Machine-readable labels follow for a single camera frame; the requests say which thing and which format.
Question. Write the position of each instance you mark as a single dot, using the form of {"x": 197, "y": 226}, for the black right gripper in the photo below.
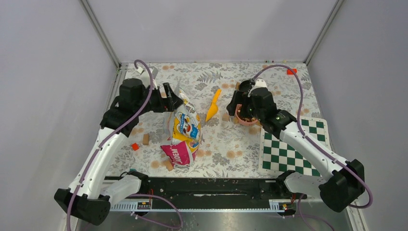
{"x": 240, "y": 97}

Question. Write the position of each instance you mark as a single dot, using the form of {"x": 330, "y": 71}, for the wooden block left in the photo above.
{"x": 146, "y": 139}

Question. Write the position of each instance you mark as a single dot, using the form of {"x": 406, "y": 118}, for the red block at back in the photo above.
{"x": 291, "y": 71}

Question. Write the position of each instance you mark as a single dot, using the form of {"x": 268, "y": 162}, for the yellow plastic scoop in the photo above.
{"x": 213, "y": 107}

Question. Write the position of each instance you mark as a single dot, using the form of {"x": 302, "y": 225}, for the wooden cylinder near bowl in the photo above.
{"x": 225, "y": 117}

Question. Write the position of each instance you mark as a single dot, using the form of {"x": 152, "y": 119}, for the pet food bag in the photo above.
{"x": 182, "y": 136}

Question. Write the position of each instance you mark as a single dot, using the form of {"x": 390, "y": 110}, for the red block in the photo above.
{"x": 291, "y": 71}
{"x": 135, "y": 146}

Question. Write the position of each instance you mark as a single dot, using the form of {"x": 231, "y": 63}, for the floral table mat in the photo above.
{"x": 227, "y": 150}

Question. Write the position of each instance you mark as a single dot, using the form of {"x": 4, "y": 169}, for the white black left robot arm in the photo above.
{"x": 86, "y": 198}

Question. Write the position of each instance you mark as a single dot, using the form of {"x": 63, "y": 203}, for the pink pet food bowl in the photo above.
{"x": 244, "y": 121}

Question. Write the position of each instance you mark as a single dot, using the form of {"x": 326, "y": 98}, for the red block at front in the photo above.
{"x": 135, "y": 146}

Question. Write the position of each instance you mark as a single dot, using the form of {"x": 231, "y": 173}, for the wooden block front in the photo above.
{"x": 168, "y": 164}

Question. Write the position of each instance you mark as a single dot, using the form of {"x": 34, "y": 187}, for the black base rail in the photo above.
{"x": 158, "y": 194}

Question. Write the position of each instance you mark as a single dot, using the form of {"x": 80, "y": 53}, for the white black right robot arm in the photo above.
{"x": 340, "y": 181}

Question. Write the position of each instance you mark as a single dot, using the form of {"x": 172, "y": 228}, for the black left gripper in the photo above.
{"x": 169, "y": 103}

